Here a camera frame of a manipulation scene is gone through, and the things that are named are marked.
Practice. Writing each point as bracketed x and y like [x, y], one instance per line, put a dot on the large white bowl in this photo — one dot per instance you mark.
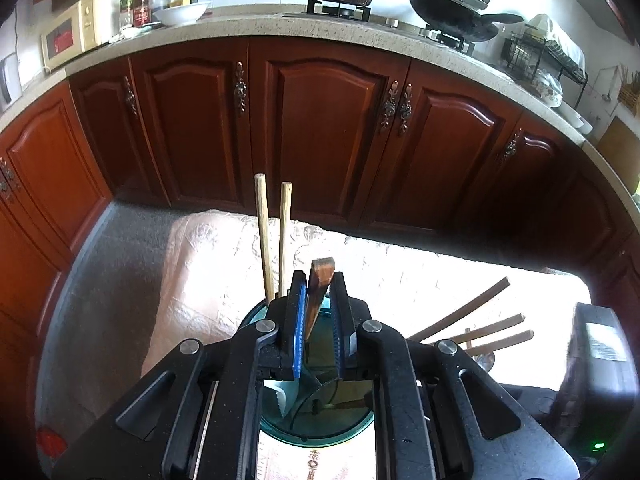
[181, 14]

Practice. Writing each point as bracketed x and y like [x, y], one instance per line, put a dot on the steel electric kettle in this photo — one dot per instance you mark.
[9, 80]

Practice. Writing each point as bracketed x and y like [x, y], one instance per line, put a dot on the teal utensil holder cup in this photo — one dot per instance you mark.
[350, 420]

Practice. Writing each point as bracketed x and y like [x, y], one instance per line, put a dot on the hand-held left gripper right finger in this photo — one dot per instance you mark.
[340, 330]

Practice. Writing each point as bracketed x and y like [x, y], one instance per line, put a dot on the wooden board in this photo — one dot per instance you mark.
[620, 147]

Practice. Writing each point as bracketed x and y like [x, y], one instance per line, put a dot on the quilted cream tablecloth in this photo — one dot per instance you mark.
[215, 280]

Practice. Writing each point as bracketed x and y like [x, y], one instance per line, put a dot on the red label sauce bottle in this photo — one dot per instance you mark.
[142, 5]

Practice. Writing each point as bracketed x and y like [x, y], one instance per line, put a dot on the speckled stone countertop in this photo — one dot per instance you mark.
[250, 27]

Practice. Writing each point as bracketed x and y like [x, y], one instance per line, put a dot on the light bamboo chopstick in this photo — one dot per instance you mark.
[284, 230]
[505, 341]
[263, 230]
[500, 324]

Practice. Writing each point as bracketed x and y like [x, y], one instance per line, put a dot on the white canister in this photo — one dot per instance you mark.
[107, 15]

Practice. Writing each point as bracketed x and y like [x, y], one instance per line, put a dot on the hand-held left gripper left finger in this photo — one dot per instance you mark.
[297, 320]

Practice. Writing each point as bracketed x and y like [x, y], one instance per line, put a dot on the floral ceramic bowl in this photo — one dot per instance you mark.
[546, 91]

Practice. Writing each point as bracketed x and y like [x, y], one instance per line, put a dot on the gas stove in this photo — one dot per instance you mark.
[350, 10]

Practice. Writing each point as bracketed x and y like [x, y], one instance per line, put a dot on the metal spoon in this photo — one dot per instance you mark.
[484, 360]

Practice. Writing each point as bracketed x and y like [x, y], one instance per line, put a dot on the red object on floor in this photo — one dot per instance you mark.
[52, 442]

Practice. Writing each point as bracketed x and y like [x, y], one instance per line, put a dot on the wicker chopstick basket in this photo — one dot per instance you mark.
[630, 90]

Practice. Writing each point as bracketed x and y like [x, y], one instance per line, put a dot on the red-brown wooden base cabinet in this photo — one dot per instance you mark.
[320, 125]

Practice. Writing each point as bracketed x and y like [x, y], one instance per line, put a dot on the white cloth on rack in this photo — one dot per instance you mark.
[560, 40]

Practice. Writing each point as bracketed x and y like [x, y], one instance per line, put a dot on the plain white bowl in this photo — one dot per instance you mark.
[575, 117]

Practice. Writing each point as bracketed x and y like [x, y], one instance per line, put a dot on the cream microwave oven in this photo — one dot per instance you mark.
[70, 30]

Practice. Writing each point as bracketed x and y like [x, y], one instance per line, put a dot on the black wok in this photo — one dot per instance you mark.
[450, 12]

